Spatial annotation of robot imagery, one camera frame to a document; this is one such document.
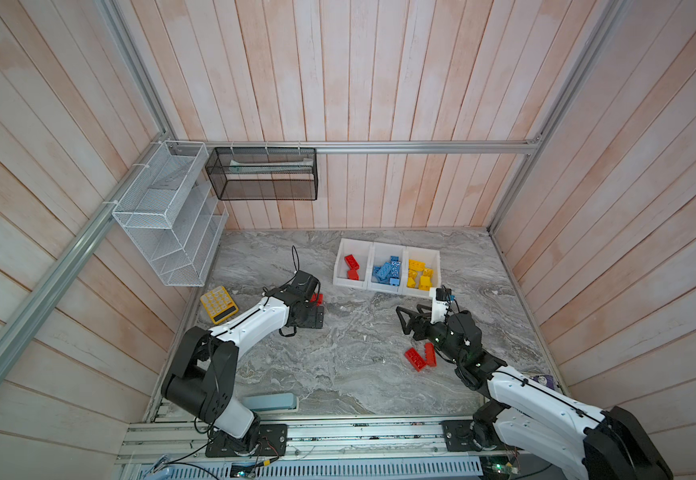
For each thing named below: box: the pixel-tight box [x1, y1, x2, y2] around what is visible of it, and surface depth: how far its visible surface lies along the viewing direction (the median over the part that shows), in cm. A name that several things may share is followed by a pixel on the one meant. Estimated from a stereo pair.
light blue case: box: [242, 393, 299, 413], surface depth 79 cm
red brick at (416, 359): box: [404, 347, 427, 372], surface depth 87 cm
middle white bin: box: [367, 242, 407, 294], surface depth 103 cm
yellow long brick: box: [408, 259, 426, 271], surface depth 109 cm
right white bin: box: [400, 246, 441, 297], surface depth 106 cm
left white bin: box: [333, 238, 373, 290], surface depth 107 cm
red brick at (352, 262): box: [344, 254, 360, 270], surface depth 109 cm
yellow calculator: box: [200, 286, 239, 325], surface depth 100 cm
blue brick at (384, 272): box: [375, 262, 392, 281], surface depth 103 cm
